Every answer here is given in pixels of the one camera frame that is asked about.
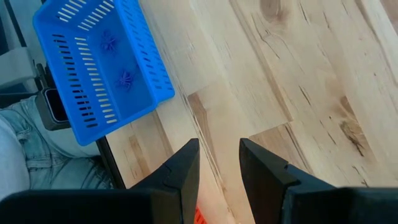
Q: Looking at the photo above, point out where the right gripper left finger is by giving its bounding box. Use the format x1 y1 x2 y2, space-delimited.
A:
0 138 201 224

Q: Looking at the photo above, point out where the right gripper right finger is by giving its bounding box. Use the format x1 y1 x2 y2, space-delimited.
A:
238 138 398 224

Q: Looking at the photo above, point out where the red plastic basket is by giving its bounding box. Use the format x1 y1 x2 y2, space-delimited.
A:
194 205 208 224

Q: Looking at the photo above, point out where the blue plastic basket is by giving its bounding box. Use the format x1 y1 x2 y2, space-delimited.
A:
32 0 175 147

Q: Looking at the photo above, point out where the person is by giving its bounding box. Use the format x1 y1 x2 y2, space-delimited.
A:
0 96 114 200

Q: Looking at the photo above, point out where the light grey padded armrest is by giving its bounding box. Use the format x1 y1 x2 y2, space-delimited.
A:
0 46 39 94

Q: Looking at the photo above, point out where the black aluminium table frame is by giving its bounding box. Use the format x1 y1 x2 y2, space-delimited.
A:
95 136 127 190

